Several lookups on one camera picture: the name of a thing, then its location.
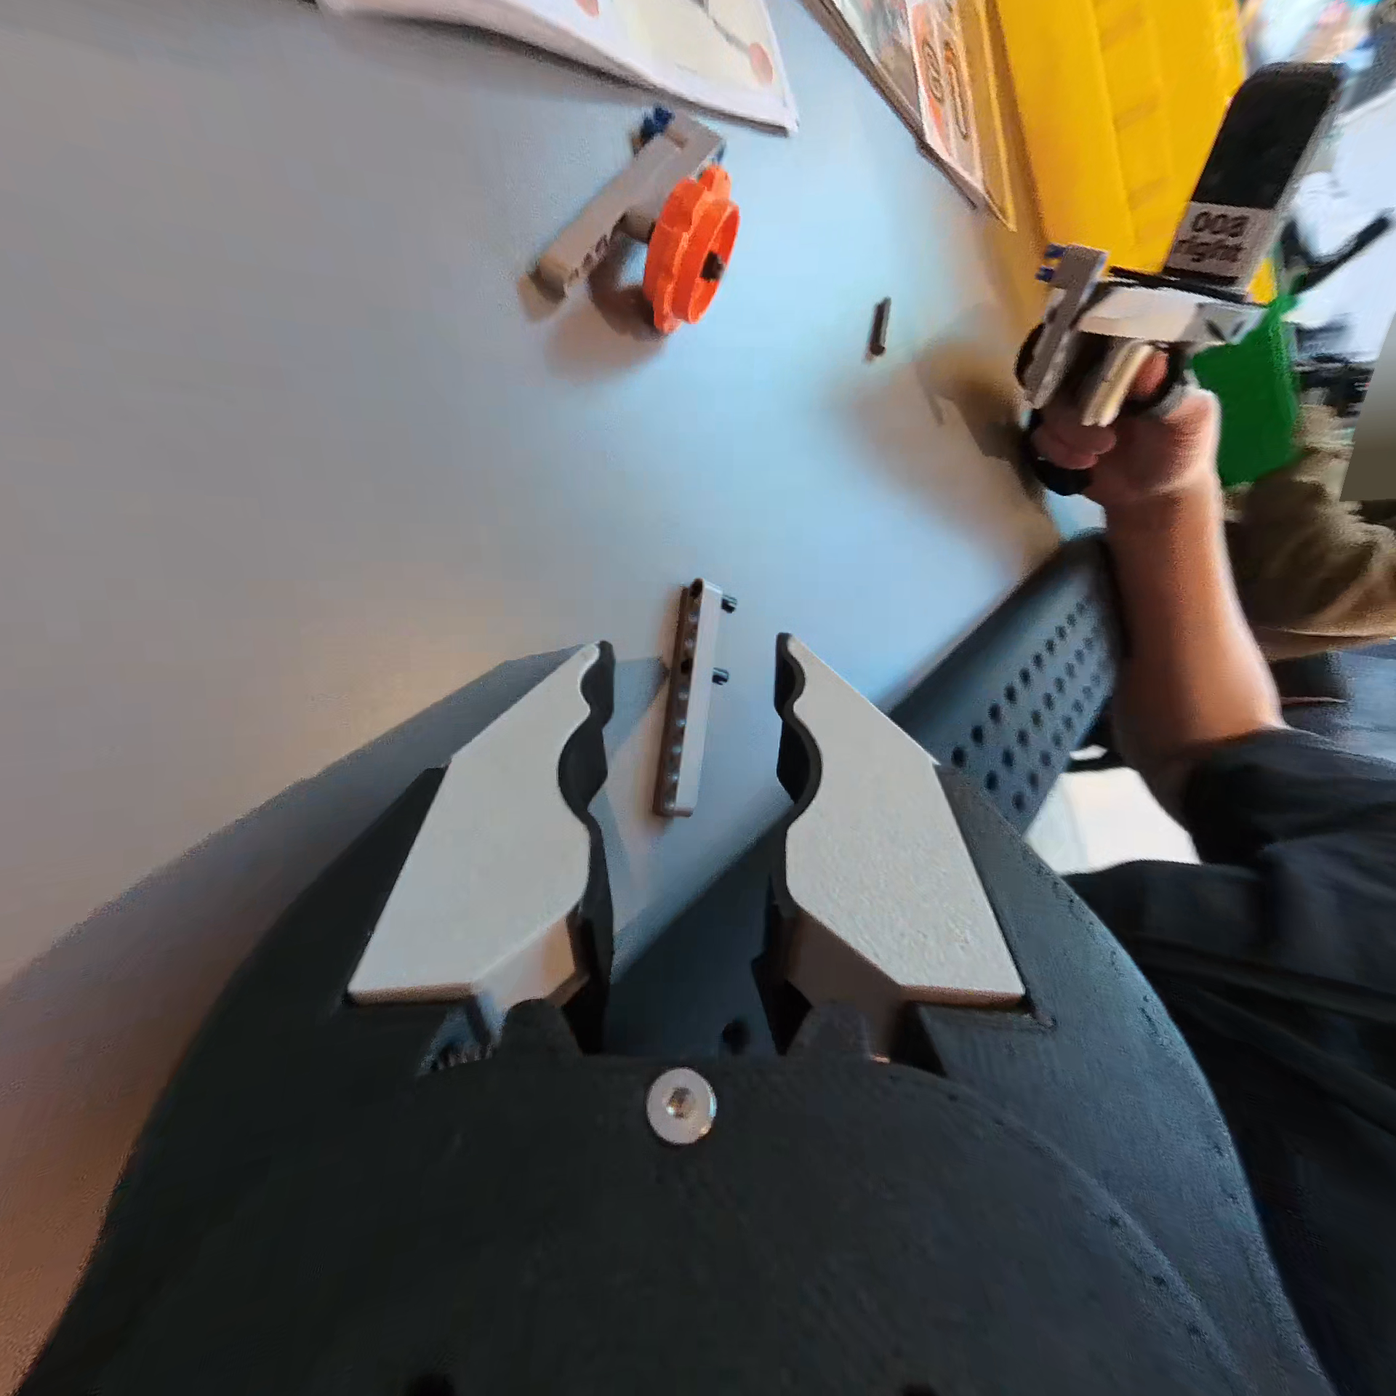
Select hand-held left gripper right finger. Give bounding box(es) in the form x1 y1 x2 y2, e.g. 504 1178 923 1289
773 632 1028 1053

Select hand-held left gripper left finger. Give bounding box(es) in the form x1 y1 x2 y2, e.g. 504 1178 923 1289
349 642 617 1011

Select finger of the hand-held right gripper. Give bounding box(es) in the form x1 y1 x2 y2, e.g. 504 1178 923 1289
1073 275 1268 353

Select grey angled beam blue pins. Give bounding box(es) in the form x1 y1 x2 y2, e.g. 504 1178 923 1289
1013 242 1108 410

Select grey beam black pins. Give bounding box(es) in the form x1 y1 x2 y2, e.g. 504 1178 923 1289
652 577 740 820

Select person's right forearm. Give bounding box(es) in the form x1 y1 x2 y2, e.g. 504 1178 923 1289
1097 480 1294 809

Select person's right hand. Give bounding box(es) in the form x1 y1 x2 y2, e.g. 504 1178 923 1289
1025 364 1224 516

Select green plastic bin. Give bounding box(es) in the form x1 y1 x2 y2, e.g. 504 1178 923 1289
1216 293 1305 490

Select yellow storage bin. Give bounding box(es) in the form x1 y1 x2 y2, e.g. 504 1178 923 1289
988 0 1278 307

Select black perforated panel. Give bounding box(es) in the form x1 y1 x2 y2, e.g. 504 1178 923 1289
888 531 1124 835

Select colourful printed booklet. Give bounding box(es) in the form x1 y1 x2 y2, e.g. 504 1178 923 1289
807 0 1021 233

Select orange wheel beam assembly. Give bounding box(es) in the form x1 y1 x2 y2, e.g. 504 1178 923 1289
528 105 743 336

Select open instruction booklet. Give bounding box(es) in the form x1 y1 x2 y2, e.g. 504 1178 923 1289
315 0 799 137

